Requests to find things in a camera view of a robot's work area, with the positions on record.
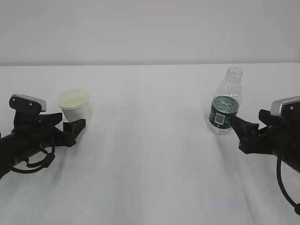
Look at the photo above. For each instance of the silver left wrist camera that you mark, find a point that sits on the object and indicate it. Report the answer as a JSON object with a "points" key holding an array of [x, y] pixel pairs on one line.
{"points": [[32, 99]]}

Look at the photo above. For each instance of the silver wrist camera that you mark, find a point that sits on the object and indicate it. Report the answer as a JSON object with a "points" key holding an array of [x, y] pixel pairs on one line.
{"points": [[286, 107], [32, 99]]}

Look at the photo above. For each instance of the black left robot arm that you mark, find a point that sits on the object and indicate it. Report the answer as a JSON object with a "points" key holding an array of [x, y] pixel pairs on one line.
{"points": [[23, 164]]}

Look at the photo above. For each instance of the clear green-label water bottle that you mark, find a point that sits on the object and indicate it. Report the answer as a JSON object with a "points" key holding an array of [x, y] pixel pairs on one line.
{"points": [[226, 102]]}

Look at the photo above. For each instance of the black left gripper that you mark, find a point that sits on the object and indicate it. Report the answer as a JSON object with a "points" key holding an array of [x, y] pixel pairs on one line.
{"points": [[33, 132]]}

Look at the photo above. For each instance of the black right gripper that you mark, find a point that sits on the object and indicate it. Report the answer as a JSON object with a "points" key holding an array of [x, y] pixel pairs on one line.
{"points": [[278, 133]]}

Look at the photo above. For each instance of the white paper cup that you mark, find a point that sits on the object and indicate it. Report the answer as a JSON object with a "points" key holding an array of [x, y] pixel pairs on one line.
{"points": [[75, 105]]}

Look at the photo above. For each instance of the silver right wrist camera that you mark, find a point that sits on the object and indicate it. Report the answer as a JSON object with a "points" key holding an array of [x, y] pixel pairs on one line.
{"points": [[286, 107]]}

